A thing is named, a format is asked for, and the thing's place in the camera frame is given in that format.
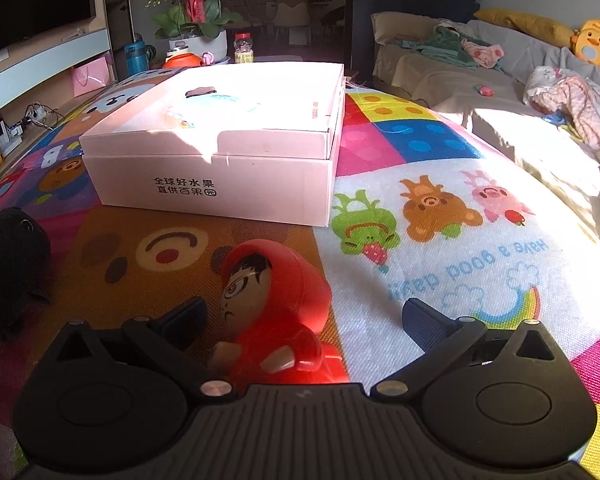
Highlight red hooded doll figure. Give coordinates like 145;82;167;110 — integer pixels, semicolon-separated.
208;240;349;390

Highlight black plush toy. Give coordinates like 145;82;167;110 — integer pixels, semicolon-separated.
0;207;50;339

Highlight colourful cartoon play mat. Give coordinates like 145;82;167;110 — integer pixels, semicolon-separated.
0;70;600;479

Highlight pink cardboard box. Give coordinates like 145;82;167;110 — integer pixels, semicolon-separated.
80;62;346;226

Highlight pink gift bag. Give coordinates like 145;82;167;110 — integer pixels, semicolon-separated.
71;55;111;98

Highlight grey sofa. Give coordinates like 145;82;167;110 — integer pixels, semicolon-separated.
370;12;600;239

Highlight pink patterned clothes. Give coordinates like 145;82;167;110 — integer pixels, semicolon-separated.
522;66;600;151

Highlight orange round toy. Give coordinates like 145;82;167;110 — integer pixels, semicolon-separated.
163;52;204;68

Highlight blue water bottle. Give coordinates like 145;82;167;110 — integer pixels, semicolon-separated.
124;40;149;76

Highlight white tv cabinet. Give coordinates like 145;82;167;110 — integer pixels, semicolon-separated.
0;27;117;201

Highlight green clothes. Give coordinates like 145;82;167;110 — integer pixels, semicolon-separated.
398;25;486;68

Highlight red lidded snack jar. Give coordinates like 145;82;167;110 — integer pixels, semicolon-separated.
234;32;254;64

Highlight purple orchid flower pot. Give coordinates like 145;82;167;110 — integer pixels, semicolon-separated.
147;0;242;62

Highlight yellow sofa pillow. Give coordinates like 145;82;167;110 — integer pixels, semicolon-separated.
475;8;574;48

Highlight yellow duck backpack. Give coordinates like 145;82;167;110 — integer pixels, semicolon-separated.
570;18;600;67

